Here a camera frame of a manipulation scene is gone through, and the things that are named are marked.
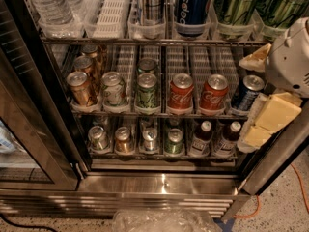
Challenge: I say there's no red coca-cola can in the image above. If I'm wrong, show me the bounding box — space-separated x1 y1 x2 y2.
168 73 194 109
200 74 229 110

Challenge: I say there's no red Coca-Cola can left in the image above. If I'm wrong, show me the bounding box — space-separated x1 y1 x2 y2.
168 73 194 109

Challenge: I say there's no brown bottle right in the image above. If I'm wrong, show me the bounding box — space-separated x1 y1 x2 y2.
212 121 241 158

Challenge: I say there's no red Coca-Cola can right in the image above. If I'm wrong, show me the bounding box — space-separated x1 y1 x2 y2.
200 74 229 110

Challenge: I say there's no stainless steel fridge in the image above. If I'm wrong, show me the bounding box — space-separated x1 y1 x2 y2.
0 0 308 219

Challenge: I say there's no tall silver striped can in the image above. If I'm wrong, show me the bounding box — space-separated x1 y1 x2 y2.
142 0 164 26

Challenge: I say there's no tall green can left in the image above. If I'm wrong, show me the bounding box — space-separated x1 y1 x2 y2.
214 0 256 26

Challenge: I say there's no blue Pepsi can middle shelf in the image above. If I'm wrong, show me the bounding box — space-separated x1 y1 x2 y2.
231 75 265 111

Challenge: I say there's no orange soda can middle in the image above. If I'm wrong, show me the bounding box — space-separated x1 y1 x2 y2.
72 55 101 92

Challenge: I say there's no orange soda can front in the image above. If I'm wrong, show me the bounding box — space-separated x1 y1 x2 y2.
67 71 98 107

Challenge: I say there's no tall green can right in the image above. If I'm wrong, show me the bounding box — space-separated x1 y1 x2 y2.
256 0 309 29

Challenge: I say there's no orange soda can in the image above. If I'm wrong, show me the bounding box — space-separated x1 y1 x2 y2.
72 55 101 92
80 44 109 77
67 71 98 107

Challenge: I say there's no orange can bottom shelf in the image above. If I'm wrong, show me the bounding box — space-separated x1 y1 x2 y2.
115 127 132 154

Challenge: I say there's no white green soda can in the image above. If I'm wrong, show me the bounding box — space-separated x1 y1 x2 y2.
101 72 126 106

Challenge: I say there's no brown bottle left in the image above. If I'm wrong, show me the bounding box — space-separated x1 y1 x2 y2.
189 121 212 157

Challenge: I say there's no tall blue Pepsi can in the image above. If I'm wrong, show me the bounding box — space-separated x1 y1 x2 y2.
174 0 211 37

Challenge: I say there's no orange soda can rear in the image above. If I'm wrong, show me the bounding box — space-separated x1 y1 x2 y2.
80 44 109 77

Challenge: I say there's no black cable on floor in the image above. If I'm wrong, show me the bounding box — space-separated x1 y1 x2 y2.
0 213 59 232

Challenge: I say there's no brown bottle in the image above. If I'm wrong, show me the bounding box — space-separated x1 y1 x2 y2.
189 121 212 157
212 121 241 158

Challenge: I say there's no green soda can rear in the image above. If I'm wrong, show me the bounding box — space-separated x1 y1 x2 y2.
137 58 157 74

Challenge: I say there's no glass fridge door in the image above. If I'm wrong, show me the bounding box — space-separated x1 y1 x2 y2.
0 0 78 190

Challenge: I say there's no tall green can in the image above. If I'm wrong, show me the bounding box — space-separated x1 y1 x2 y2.
214 0 256 26
256 0 309 29

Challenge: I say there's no clear water bottle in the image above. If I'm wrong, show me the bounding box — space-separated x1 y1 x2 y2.
31 0 73 25

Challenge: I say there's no silver green can bottom shelf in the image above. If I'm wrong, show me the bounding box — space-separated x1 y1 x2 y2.
88 126 109 152

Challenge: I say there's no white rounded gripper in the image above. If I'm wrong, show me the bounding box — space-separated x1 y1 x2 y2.
237 17 309 153

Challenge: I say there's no green soda can front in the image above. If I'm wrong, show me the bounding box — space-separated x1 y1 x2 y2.
136 72 158 109

